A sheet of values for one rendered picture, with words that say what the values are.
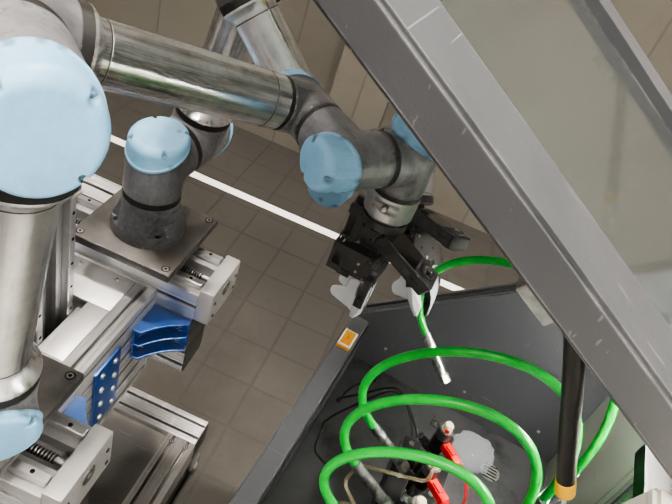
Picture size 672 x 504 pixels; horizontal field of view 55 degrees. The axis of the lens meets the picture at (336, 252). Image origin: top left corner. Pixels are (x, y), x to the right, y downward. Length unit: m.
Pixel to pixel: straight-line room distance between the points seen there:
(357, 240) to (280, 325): 1.77
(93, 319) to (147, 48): 0.70
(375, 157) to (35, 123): 0.41
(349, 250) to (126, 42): 0.43
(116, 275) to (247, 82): 0.71
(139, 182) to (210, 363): 1.34
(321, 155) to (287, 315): 2.01
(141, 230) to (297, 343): 1.44
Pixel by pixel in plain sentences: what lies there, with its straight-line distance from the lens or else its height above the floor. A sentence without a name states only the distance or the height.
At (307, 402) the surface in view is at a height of 0.95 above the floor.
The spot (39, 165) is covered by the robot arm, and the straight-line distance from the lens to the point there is 0.59.
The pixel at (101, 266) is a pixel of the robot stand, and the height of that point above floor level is 0.95.
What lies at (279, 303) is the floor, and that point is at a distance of 2.79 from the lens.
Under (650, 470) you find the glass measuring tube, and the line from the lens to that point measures 1.03.
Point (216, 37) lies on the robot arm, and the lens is 1.25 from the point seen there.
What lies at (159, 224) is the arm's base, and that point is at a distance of 1.33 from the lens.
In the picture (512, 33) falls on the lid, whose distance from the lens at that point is 0.68.
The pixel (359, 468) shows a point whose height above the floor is 1.11.
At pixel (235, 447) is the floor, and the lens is 2.32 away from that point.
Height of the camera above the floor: 1.94
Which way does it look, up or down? 38 degrees down
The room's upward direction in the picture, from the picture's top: 21 degrees clockwise
